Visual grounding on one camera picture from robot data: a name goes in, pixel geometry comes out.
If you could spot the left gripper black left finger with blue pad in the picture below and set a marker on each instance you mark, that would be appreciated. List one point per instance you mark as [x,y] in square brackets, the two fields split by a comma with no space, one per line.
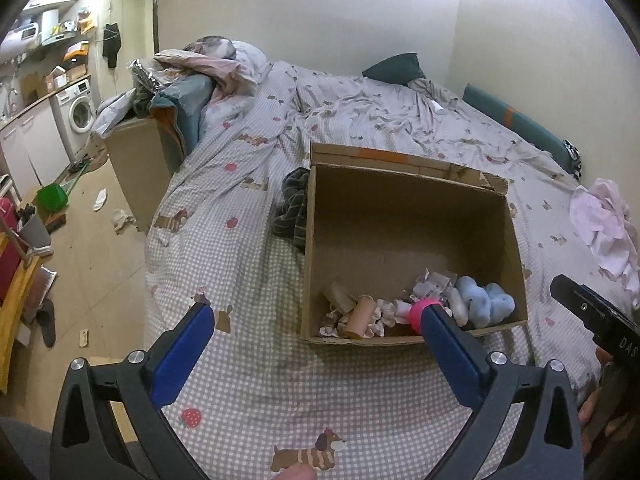
[86,442]

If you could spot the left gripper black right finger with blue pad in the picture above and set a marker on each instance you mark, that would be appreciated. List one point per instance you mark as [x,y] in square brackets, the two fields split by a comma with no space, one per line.
[546,443]

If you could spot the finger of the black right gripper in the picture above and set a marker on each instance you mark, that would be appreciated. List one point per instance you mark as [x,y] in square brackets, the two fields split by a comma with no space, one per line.
[611,331]

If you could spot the light blue plush toy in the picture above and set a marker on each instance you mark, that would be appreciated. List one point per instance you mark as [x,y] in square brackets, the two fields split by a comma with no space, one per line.
[486,306]

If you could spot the white satin scrunchie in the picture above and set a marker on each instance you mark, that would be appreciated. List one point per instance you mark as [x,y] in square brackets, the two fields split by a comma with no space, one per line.
[453,304]

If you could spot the mauve lace-trimmed scrunchie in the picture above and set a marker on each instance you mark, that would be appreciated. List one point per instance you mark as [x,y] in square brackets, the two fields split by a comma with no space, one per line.
[334,322]

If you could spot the tan sock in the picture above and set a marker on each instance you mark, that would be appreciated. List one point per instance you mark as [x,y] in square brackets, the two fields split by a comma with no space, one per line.
[360,318]

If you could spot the operator right hand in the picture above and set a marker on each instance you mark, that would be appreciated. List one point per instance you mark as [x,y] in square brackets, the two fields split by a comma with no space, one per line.
[586,410]

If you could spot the operator left thumb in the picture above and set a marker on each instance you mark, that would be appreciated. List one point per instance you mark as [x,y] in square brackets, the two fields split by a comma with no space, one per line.
[297,471]

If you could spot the pink white crumpled cloth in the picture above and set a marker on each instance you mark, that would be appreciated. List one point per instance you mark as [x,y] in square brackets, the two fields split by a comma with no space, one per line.
[602,221]

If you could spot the black slipper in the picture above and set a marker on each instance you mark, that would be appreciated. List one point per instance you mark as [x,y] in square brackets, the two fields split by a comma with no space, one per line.
[45,318]

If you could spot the checkered dachshund print bedspread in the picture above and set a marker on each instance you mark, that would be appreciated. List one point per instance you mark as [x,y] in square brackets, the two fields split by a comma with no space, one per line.
[259,386]

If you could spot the grey plastic cup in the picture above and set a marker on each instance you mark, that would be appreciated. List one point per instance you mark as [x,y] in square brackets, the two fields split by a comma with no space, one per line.
[31,228]

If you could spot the grey white patterned cloth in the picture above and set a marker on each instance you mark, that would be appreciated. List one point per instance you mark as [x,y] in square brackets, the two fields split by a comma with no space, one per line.
[433,285]

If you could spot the green plastic dustpan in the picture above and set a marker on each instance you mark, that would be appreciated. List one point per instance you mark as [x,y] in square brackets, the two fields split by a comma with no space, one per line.
[52,198]

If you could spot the teal bolster cushion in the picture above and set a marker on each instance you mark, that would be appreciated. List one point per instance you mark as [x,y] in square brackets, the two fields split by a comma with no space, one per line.
[562,151]

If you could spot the dark striped cloth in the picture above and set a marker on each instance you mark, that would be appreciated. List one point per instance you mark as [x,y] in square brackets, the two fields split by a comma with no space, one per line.
[290,219]

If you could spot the brown cardboard side box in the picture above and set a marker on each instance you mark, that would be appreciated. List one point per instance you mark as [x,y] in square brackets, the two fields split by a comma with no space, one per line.
[139,163]

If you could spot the open cardboard box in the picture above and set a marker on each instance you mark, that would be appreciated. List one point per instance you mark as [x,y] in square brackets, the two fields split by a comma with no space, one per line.
[377,221]

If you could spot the teal folded blanket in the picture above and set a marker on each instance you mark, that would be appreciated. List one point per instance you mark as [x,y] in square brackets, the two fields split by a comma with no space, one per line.
[178,109]

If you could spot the white washing machine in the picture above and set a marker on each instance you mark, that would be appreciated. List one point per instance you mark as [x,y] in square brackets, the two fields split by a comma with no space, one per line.
[74,115]

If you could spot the pink white rumpled duvet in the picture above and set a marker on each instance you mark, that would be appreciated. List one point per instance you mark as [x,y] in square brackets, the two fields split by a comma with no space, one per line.
[233,66]

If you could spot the dark green pillow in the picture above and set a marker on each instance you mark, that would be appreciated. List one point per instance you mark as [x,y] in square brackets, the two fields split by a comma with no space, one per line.
[398,69]

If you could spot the black hanging garment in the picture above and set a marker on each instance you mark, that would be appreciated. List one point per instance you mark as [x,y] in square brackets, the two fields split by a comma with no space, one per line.
[112,43]

